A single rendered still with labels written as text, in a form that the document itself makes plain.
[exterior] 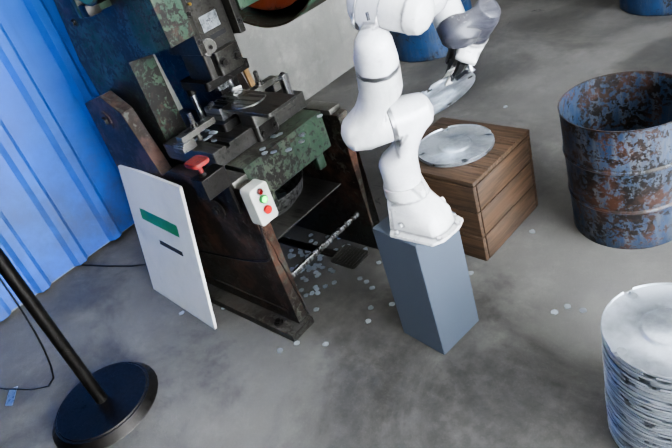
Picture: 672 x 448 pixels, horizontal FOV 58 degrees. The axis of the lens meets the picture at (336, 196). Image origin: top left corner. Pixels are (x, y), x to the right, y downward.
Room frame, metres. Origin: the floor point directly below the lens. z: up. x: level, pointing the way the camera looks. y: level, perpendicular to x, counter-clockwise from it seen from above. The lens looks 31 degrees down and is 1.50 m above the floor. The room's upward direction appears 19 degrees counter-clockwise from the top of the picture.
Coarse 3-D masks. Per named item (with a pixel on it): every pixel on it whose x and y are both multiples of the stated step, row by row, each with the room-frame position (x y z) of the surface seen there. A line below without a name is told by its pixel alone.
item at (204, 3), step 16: (192, 0) 2.01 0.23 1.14; (208, 0) 2.04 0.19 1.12; (208, 16) 2.03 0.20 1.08; (224, 16) 2.07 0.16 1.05; (208, 32) 2.01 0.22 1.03; (224, 32) 2.05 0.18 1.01; (208, 48) 1.98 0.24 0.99; (224, 48) 2.00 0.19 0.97; (192, 64) 2.04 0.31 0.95; (208, 64) 1.98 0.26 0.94; (224, 64) 1.97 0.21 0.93; (240, 64) 2.02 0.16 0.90
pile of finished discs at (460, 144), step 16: (448, 128) 2.13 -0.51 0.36; (464, 128) 2.08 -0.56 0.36; (480, 128) 2.04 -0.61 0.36; (432, 144) 2.05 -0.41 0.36; (448, 144) 1.99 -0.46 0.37; (464, 144) 1.96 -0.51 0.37; (480, 144) 1.93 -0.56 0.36; (432, 160) 1.93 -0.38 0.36; (448, 160) 1.89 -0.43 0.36; (464, 160) 1.87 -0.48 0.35
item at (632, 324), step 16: (640, 288) 1.05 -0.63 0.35; (656, 288) 1.03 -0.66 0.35; (608, 304) 1.03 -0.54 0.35; (624, 304) 1.02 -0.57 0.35; (640, 304) 1.00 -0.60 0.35; (656, 304) 0.98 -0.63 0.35; (608, 320) 0.99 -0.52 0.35; (624, 320) 0.97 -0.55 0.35; (640, 320) 0.95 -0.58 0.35; (656, 320) 0.94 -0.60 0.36; (608, 336) 0.94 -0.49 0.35; (624, 336) 0.93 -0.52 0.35; (640, 336) 0.91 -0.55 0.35; (656, 336) 0.90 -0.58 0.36; (640, 352) 0.87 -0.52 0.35; (656, 352) 0.86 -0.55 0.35; (640, 368) 0.84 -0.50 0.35; (656, 368) 0.82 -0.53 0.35
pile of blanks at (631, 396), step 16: (608, 352) 0.92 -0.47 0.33; (608, 368) 0.92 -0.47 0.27; (624, 368) 0.86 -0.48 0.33; (608, 384) 0.93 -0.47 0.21; (624, 384) 0.87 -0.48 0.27; (640, 384) 0.83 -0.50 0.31; (656, 384) 0.80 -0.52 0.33; (608, 400) 0.93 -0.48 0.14; (624, 400) 0.87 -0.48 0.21; (640, 400) 0.83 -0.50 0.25; (656, 400) 0.81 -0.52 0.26; (608, 416) 0.95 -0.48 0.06; (624, 416) 0.87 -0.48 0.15; (640, 416) 0.84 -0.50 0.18; (656, 416) 0.81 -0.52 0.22; (624, 432) 0.87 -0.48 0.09; (640, 432) 0.83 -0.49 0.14; (656, 432) 0.81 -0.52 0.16
